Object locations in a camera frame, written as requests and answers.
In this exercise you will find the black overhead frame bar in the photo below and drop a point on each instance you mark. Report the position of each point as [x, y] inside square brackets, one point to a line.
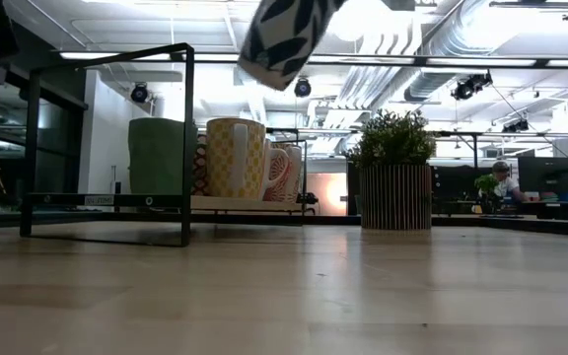
[461, 61]

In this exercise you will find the white mug blue leaf print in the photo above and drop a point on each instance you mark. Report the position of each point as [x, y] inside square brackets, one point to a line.
[284, 44]

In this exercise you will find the black table frame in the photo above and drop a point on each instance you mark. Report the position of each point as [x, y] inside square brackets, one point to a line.
[511, 223]

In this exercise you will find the red diamond patterned mug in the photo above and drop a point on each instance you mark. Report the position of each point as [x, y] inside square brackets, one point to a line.
[200, 172]

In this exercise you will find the black ceiling spotlight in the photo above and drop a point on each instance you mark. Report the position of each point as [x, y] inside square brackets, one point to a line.
[516, 125]
[139, 92]
[471, 86]
[302, 88]

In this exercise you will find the small green background plant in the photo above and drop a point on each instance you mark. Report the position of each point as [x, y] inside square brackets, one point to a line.
[486, 185]

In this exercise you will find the person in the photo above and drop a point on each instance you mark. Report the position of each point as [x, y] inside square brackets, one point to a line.
[506, 186]

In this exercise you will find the silver ceiling duct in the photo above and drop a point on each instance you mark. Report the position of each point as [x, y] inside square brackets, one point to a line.
[442, 49]

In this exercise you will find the potted plant striped pot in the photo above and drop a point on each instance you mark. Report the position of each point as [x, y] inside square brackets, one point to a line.
[395, 197]

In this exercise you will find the green mug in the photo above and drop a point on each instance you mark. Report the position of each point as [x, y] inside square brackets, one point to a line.
[156, 158]

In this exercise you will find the dark background monitor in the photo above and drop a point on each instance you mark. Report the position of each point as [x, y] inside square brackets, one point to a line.
[547, 177]

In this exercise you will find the wooden shelf black metal frame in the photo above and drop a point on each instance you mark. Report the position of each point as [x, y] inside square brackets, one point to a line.
[189, 148]

